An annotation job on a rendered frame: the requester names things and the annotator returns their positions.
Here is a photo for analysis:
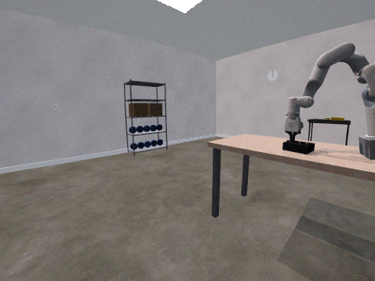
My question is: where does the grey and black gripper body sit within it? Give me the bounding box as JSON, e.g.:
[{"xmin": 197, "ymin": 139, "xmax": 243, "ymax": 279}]
[{"xmin": 284, "ymin": 117, "xmax": 301, "ymax": 132}]

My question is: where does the black lighting desk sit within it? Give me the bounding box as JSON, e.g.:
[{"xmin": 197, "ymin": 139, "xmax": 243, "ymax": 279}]
[{"xmin": 282, "ymin": 140, "xmax": 315, "ymax": 155}]

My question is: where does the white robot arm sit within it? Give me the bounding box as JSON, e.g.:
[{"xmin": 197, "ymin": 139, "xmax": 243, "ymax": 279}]
[{"xmin": 286, "ymin": 42, "xmax": 375, "ymax": 139}]

